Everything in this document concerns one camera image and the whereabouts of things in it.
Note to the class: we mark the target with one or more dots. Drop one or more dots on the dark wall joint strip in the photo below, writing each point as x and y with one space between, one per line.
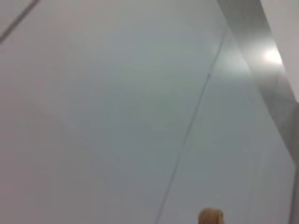
16 22

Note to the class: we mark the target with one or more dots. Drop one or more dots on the brown jute handbag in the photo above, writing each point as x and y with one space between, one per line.
211 217

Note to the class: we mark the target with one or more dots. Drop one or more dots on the silver metal wall trim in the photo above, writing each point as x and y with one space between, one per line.
254 39

